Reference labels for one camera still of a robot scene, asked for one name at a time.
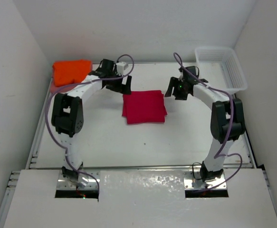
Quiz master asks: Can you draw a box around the magenta t shirt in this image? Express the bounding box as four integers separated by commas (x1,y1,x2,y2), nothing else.
122,90,167,125

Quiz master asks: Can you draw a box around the orange t shirt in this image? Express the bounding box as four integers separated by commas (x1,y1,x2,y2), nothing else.
52,59,93,87

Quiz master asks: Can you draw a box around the salmon pink t shirt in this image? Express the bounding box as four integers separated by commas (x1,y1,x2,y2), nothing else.
49,82,70,94

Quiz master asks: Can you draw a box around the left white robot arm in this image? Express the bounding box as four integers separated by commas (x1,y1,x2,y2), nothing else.
51,59,132,181

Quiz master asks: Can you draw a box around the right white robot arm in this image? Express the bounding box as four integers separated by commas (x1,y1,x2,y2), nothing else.
164,66,246,182

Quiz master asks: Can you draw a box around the white plastic basket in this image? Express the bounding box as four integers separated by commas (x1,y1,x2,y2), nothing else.
195,46,248,95

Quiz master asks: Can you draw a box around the white foam front board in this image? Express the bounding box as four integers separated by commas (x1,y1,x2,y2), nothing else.
5,169,277,228

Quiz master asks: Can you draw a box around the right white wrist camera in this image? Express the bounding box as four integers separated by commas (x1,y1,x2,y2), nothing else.
179,73,183,81

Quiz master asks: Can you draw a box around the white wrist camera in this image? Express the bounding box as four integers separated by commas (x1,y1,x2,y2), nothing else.
116,62,128,76
179,73,183,81

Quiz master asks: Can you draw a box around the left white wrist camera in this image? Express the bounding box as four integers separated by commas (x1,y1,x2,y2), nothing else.
116,62,128,76

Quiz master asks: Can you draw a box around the black thin cable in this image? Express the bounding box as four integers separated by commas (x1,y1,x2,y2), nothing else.
191,161,203,182

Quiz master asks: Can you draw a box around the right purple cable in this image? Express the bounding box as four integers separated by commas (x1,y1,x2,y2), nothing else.
173,52,243,192

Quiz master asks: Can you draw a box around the purple cable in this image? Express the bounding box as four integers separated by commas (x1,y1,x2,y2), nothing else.
44,54,135,193
173,52,243,192

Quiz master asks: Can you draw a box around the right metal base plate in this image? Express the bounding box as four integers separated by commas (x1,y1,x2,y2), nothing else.
183,171,227,191

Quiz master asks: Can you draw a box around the metal base plate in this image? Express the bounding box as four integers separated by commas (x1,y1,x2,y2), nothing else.
56,169,100,190
183,171,227,191

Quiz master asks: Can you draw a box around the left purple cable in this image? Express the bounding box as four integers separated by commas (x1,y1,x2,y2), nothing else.
44,54,135,193

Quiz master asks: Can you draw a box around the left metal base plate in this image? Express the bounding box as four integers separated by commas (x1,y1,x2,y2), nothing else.
56,169,100,190

